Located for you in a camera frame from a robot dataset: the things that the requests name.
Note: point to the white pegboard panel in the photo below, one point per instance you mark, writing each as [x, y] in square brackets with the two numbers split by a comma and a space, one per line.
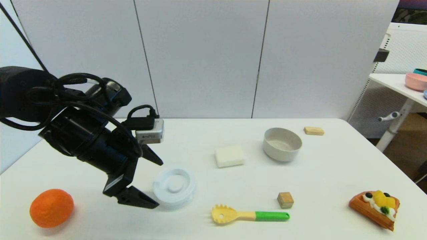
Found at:
[407, 46]

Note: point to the white round lid container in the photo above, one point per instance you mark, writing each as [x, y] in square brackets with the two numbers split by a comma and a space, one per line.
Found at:
[175, 186]

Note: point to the pink bowl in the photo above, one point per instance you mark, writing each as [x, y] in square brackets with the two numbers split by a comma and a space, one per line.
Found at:
[416, 82]

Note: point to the flat wooden block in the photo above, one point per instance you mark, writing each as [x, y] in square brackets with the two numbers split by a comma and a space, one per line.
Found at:
[314, 131]

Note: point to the orange fruit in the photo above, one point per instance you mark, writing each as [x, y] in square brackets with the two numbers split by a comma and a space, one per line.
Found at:
[51, 208]

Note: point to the white rectangular soap block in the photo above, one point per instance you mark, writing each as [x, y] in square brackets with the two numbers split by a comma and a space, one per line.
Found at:
[229, 156]

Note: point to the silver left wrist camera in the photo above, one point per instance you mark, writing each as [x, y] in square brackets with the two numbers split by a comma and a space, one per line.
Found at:
[150, 136]

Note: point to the white side desk top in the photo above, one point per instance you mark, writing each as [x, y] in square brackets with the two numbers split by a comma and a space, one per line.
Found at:
[393, 83]

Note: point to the teal bowl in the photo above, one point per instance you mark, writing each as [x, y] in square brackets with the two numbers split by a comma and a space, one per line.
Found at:
[421, 71]

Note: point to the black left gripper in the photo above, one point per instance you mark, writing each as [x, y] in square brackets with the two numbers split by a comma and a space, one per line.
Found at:
[124, 173]

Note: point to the beige round bowl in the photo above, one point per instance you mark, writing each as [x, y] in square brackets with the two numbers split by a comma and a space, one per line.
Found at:
[282, 150]

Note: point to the small wooden cube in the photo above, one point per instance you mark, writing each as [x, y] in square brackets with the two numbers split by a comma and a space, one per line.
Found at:
[285, 200]

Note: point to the white side desk leg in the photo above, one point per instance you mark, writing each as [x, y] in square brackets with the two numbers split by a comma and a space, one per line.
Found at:
[395, 126]

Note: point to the toy waffle with fruit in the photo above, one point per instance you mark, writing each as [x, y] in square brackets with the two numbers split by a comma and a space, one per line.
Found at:
[367, 208]

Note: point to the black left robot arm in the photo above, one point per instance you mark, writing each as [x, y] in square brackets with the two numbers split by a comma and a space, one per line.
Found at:
[20, 93]

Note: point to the black clamp on panel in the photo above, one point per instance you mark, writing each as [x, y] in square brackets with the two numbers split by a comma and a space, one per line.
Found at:
[381, 55]

